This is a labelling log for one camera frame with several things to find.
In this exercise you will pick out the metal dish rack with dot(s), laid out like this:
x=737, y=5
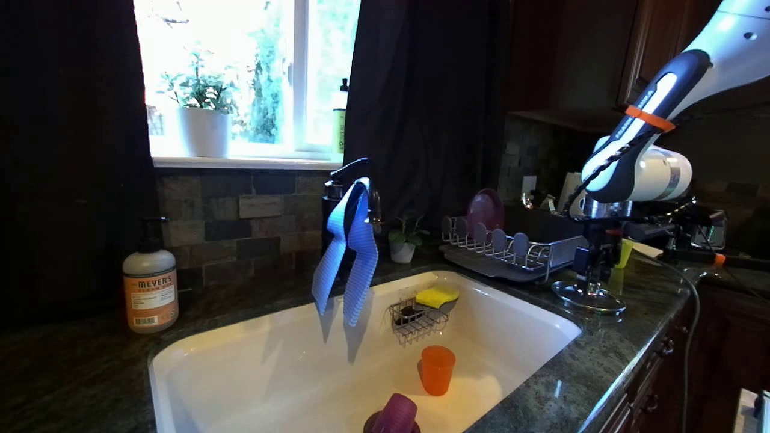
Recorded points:
x=505, y=256

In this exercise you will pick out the green bottle on windowsill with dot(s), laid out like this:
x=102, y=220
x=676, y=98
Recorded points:
x=339, y=113

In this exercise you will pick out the black curtain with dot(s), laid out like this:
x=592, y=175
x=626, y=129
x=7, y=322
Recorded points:
x=426, y=101
x=75, y=170

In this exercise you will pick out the purple cup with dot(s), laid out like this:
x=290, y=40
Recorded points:
x=396, y=417

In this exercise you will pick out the black curtain left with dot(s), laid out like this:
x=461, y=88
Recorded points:
x=75, y=170

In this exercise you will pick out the white kitchen sink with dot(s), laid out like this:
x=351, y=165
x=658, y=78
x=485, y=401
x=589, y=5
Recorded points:
x=290, y=373

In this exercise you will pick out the purple plate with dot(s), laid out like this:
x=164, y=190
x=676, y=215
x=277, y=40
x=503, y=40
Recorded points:
x=485, y=209

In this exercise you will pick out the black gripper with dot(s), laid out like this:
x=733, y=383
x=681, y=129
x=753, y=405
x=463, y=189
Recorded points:
x=601, y=226

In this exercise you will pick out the green cup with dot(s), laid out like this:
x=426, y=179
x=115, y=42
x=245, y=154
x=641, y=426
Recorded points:
x=624, y=254

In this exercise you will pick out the glass pot lid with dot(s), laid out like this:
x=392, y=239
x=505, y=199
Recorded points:
x=585, y=295

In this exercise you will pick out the black curtain right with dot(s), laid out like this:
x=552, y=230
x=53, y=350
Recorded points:
x=426, y=101

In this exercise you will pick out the small white potted plant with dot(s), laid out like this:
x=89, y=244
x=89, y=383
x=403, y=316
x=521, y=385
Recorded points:
x=404, y=239

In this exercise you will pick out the yellow sponge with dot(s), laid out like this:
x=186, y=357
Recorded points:
x=434, y=296

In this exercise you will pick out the soap dispenser bottle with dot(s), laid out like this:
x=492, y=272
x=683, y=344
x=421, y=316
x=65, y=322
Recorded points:
x=149, y=282

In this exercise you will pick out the blue cloth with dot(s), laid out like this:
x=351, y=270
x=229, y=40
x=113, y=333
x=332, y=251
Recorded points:
x=350, y=254

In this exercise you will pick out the orange cup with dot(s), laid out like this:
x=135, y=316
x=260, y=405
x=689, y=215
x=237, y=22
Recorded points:
x=437, y=369

